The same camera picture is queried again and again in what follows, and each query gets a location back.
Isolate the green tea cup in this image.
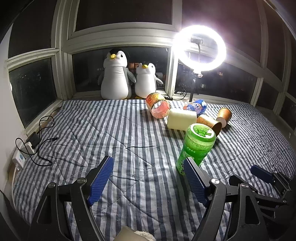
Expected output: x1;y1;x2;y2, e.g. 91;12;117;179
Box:
176;123;216;175

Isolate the near copper paper cup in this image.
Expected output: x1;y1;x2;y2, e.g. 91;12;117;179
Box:
197;114;222;136

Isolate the copper paper cup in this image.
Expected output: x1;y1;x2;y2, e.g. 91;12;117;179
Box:
216;108;232;128
197;114;222;136

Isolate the far copper paper cup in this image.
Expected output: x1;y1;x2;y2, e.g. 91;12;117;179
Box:
216;108;232;128

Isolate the blue pink plastic cup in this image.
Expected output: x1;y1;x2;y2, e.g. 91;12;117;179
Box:
183;99;207;115

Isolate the cream plastic cup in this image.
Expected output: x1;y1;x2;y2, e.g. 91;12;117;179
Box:
167;108;197;131

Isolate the white power strip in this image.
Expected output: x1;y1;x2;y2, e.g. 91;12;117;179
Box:
12;142;35;170

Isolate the black power adapter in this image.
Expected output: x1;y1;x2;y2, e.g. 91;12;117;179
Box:
26;132;41;149

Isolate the striped quilt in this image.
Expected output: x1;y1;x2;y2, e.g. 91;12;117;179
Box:
14;99;295;240

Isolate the large plush penguin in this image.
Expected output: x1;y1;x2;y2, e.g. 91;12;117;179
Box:
98;48;136;100

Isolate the small plush penguin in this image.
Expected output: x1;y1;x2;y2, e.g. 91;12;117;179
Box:
135;63;163;98

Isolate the black charging cable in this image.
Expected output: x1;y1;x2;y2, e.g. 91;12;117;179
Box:
14;114;60;167

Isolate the ring light stand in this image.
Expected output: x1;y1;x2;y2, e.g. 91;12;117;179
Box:
189;37;203;102

